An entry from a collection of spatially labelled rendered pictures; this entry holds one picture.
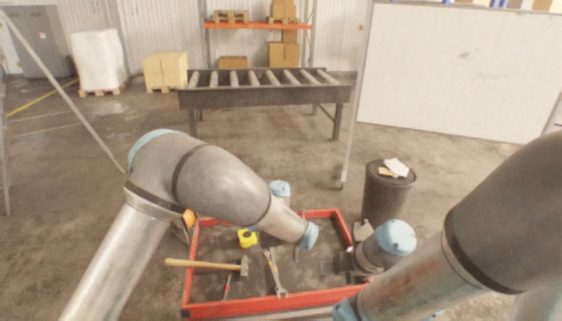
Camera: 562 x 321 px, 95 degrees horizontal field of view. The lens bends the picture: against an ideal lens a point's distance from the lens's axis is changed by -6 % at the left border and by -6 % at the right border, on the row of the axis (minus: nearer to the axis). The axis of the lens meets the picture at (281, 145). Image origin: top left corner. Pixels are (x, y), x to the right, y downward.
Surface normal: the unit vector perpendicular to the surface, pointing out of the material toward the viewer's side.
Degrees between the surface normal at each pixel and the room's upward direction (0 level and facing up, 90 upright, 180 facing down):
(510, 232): 70
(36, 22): 90
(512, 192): 57
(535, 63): 90
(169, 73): 90
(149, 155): 42
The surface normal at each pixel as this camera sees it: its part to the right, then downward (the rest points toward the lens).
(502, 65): -0.28, 0.44
